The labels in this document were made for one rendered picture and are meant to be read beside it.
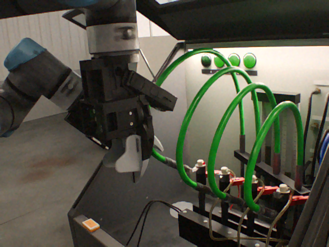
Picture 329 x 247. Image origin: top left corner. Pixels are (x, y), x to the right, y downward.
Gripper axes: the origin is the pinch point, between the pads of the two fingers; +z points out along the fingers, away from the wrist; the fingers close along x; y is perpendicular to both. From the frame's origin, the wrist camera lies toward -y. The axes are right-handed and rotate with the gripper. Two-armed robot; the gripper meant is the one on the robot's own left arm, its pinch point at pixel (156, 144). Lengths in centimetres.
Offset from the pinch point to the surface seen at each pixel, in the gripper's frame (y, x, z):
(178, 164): 2.2, 7.0, 3.7
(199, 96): -11.8, 8.5, -1.1
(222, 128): -6.4, 15.7, 3.1
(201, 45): -43.5, -23.0, 5.0
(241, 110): -26.0, -7.1, 20.9
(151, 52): -152, -260, 44
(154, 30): -314, -487, 73
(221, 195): 3.6, 12.8, 12.7
